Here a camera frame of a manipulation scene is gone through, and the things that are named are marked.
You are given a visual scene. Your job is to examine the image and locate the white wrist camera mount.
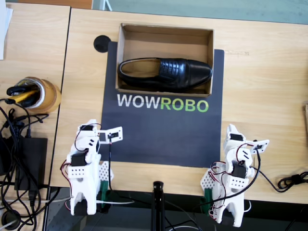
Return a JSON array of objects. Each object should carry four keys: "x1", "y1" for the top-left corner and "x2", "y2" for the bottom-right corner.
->
[
  {"x1": 98, "y1": 126, "x2": 124, "y2": 144},
  {"x1": 250, "y1": 139, "x2": 270, "y2": 154}
]

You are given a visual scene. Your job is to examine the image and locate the black camera stand pole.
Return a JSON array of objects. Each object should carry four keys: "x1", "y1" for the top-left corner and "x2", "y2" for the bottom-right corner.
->
[{"x1": 153, "y1": 180, "x2": 166, "y2": 231}]

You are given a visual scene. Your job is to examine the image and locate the green table clamp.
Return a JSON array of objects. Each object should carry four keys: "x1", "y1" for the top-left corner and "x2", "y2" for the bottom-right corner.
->
[
  {"x1": 203, "y1": 188, "x2": 214, "y2": 214},
  {"x1": 99, "y1": 180, "x2": 110, "y2": 209}
]

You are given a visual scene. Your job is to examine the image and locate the thin white cable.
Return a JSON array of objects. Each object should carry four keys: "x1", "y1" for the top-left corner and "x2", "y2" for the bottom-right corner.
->
[{"x1": 95, "y1": 199, "x2": 135, "y2": 205}]

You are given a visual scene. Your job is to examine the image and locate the black-handled tool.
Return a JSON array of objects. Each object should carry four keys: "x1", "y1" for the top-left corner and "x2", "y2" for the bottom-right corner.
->
[{"x1": 6, "y1": 84, "x2": 28, "y2": 96}]

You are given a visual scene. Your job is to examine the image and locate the yellow-handled tool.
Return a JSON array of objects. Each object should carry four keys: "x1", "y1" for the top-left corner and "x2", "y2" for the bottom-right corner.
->
[{"x1": 13, "y1": 89, "x2": 41, "y2": 103}]

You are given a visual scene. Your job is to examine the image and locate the black power plug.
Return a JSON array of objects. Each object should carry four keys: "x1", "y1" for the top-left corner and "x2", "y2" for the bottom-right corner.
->
[{"x1": 28, "y1": 190, "x2": 38, "y2": 206}]

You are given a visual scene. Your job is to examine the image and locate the black power adapter brick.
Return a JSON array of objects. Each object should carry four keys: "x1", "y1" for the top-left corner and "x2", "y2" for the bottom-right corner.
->
[{"x1": 14, "y1": 137, "x2": 49, "y2": 191}]

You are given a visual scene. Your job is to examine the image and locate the black power adapter with cables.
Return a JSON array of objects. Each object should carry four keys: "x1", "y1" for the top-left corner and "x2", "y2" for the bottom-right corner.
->
[{"x1": 0, "y1": 97, "x2": 51, "y2": 227}]

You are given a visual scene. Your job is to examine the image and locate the black camera cable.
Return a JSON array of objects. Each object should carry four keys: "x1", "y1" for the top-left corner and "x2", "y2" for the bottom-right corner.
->
[
  {"x1": 196, "y1": 148, "x2": 262, "y2": 207},
  {"x1": 107, "y1": 138, "x2": 135, "y2": 202}
]

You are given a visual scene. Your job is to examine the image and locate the brown packing tape roll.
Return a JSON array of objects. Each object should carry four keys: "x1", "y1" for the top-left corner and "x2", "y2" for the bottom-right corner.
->
[{"x1": 14, "y1": 76, "x2": 63, "y2": 114}]

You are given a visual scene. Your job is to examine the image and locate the open cardboard box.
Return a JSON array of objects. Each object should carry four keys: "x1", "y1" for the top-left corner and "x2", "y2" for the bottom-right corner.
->
[{"x1": 115, "y1": 23, "x2": 215, "y2": 98}]

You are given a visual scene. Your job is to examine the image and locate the black leather dress shoe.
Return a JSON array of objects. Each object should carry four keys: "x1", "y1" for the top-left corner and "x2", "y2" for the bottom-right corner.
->
[{"x1": 117, "y1": 57, "x2": 213, "y2": 92}]

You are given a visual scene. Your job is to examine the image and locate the white paper sheets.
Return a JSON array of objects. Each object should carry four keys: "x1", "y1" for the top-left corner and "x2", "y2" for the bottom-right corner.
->
[{"x1": 0, "y1": 0, "x2": 14, "y2": 61}]

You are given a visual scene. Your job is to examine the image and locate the black round floor-side ring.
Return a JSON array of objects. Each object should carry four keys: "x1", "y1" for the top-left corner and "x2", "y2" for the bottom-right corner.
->
[{"x1": 0, "y1": 209, "x2": 21, "y2": 229}]

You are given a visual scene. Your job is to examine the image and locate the black round desk grommet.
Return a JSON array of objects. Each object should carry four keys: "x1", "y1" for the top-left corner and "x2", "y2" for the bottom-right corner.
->
[{"x1": 93, "y1": 35, "x2": 112, "y2": 53}]

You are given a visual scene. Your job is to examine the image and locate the black power cable with coil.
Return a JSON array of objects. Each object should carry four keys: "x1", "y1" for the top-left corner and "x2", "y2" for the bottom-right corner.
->
[{"x1": 252, "y1": 166, "x2": 308, "y2": 193}]

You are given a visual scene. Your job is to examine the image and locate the dark mat with WOWROBO print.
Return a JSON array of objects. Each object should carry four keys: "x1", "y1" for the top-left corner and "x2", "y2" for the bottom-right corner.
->
[{"x1": 100, "y1": 41, "x2": 225, "y2": 168}]

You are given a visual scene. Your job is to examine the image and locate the white perforated base plate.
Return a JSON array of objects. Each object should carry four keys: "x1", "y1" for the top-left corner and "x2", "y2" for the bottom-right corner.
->
[
  {"x1": 200, "y1": 166, "x2": 218, "y2": 193},
  {"x1": 96, "y1": 160, "x2": 115, "y2": 188}
]

